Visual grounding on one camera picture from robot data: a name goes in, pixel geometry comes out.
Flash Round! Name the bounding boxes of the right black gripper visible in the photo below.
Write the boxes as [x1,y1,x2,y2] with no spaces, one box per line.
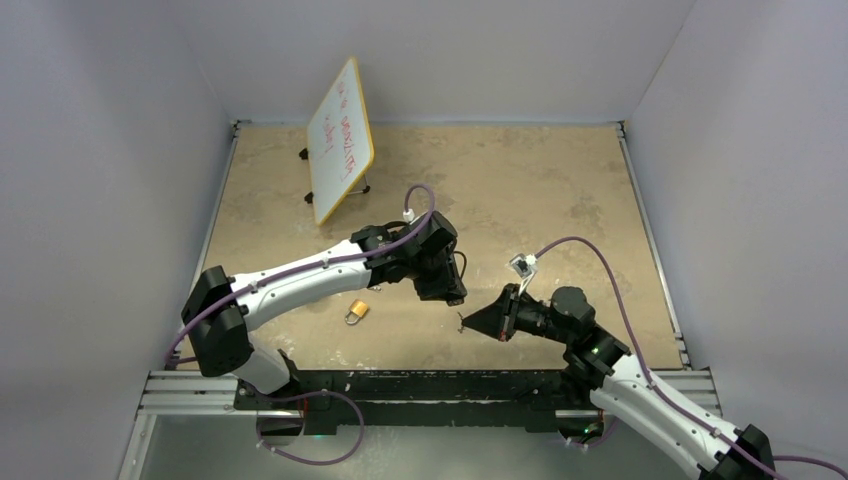
[462,284,572,344]

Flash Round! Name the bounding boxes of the black cable padlock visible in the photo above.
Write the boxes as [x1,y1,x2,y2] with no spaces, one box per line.
[453,250,468,303]

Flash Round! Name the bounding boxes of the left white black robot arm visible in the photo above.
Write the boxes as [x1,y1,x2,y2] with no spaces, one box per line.
[181,211,467,409]

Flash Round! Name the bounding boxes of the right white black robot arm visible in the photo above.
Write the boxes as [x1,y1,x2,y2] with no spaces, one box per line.
[461,284,777,479]

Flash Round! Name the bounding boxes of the brass padlock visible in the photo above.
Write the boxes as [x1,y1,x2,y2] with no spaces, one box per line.
[344,300,370,326]

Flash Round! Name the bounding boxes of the yellow framed whiteboard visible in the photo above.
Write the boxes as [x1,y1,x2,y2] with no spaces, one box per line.
[306,57,375,226]

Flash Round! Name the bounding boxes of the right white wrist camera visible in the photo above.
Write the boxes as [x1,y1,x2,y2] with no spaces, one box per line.
[509,253,538,295]

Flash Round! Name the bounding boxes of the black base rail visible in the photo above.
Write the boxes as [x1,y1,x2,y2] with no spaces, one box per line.
[234,369,614,442]

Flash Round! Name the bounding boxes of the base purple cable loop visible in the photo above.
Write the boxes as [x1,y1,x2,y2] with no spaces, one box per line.
[248,387,366,467]

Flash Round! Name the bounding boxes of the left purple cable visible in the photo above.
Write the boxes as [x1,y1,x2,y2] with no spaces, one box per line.
[164,184,437,369]

